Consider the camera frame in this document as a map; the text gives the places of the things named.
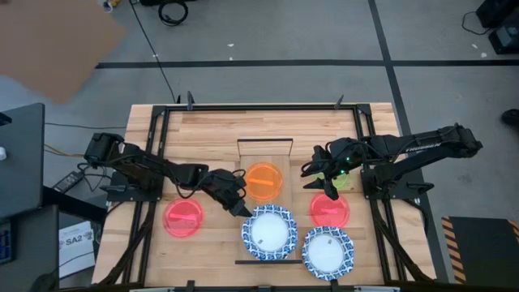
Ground person's shoe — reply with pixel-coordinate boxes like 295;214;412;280
500;108;519;127

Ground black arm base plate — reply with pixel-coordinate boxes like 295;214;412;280
106;170;166;203
360;167;435;200

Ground black platform hazard stripes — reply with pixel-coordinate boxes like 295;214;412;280
440;215;519;285

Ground black metal table frame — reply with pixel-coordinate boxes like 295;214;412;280
97;103;437;292

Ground coiled black cable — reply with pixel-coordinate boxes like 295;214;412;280
157;0;190;28

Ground black equipment box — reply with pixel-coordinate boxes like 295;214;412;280
139;0;199;6

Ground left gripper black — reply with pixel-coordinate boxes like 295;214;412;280
202;168;253;217

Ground grey cabinet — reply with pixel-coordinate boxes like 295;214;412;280
0;204;61;292

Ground green translucent plastic plate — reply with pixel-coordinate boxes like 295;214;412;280
315;170;350;191

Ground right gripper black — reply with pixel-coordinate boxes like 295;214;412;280
300;138;345;201

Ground wooden shelf black metal frame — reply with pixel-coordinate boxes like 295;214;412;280
234;137;304;267

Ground long thin black cable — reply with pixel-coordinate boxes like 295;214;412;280
128;0;182;105

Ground black device blue screen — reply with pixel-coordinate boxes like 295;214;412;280
0;218;17;265

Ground black equipment case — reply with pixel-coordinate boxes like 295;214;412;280
474;0;519;29
488;22;519;56

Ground black power adapter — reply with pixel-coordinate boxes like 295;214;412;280
51;170;85;194

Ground dark grey desk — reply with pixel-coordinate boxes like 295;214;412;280
0;102;45;220

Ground orange translucent plastic plate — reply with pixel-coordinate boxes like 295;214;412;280
244;161;285;202

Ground black metal bar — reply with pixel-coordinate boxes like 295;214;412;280
42;185;109;225

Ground brown cardboard sheet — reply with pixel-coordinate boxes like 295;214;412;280
0;0;127;105

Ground red translucent plastic plate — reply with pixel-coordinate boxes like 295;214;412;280
162;197;205;238
309;191;351;229

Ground white printed manual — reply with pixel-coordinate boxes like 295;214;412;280
58;220;97;279

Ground yellow cable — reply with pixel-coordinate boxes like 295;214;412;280
43;142;88;160

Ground blue patterned paper plate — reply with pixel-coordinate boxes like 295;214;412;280
301;225;355;281
241;204;299;262

